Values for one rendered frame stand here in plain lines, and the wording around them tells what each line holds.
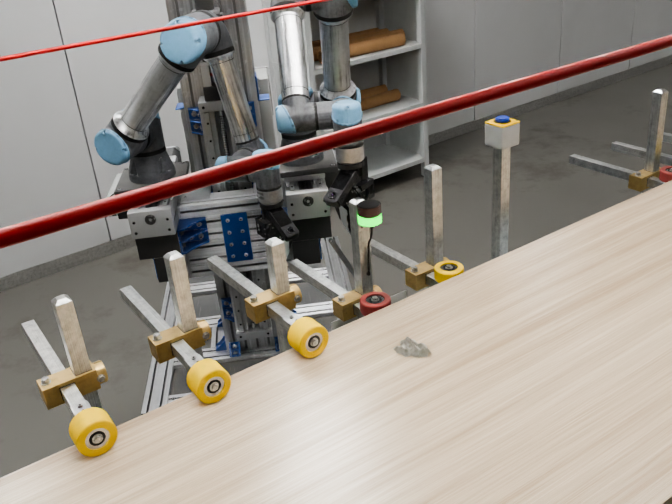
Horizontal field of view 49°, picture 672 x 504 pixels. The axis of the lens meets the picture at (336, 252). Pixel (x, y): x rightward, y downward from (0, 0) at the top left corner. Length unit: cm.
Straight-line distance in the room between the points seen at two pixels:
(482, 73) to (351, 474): 485
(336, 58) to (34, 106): 227
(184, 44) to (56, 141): 227
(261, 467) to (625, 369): 78
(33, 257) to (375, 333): 295
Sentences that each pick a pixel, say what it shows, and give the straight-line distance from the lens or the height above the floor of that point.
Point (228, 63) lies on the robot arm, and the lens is 225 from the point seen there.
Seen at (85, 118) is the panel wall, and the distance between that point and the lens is 431.
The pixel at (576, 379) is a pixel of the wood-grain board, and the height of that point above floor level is 90.
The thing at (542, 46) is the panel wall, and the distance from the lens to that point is 648.
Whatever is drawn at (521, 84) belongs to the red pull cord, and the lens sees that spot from 46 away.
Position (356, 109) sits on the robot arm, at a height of 135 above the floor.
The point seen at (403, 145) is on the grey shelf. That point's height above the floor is 16.
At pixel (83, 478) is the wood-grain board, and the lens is 153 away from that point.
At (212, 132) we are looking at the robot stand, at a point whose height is 114.
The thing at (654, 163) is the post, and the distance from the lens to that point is 280.
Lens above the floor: 186
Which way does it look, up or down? 27 degrees down
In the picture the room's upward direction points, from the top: 5 degrees counter-clockwise
